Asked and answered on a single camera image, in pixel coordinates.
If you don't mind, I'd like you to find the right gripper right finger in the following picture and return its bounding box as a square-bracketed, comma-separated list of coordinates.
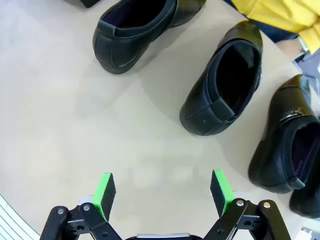
[199, 169, 292, 240]

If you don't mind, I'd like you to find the person's left hand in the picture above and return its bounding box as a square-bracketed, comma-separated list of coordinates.
[276, 37, 310, 61]

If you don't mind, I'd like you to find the black leather loafer shoe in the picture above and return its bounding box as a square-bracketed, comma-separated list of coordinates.
[288, 181, 320, 220]
[247, 73, 320, 195]
[91, 0, 208, 75]
[178, 20, 264, 137]

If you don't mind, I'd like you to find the person's left forearm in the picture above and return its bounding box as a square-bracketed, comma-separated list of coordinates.
[298, 23, 320, 55]

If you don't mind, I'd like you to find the person in yellow hoodie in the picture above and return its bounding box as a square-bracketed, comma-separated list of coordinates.
[229, 0, 320, 45]

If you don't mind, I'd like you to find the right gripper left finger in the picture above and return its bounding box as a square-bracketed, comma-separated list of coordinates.
[39, 172, 126, 240]

